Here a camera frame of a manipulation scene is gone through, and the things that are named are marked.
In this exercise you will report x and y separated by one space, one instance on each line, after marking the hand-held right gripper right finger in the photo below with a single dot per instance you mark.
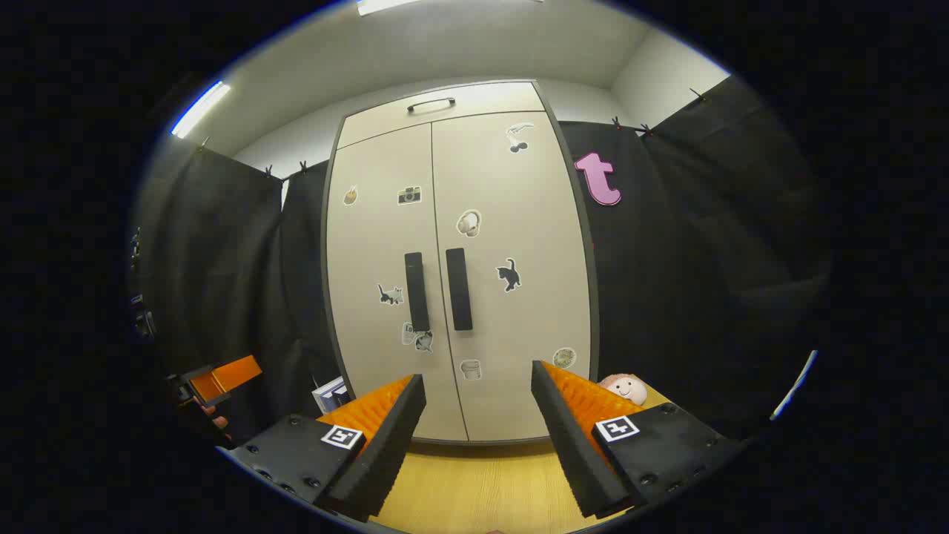
571 445

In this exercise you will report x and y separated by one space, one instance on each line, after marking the white cabinet drawer front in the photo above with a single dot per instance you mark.
482 100

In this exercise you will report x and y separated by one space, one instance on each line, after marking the ceiling light panel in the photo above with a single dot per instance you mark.
378 6

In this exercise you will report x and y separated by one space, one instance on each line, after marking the row of black cloth clips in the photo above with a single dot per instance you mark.
647 130

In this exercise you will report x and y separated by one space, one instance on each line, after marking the blue white box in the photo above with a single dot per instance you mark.
330 394

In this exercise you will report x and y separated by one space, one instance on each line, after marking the white double-door shoe cabinet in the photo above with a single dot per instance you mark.
594 311

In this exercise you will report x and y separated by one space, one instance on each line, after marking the pink plush toy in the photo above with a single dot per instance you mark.
626 387

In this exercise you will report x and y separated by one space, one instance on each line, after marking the long ceiling light strip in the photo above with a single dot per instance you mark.
200 110

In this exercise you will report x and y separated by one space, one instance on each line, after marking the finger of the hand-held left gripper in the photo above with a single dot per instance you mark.
230 377

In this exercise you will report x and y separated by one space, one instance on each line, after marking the white cabinet door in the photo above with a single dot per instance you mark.
519 222
371 245

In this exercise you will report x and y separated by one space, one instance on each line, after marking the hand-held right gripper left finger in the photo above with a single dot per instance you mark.
385 445

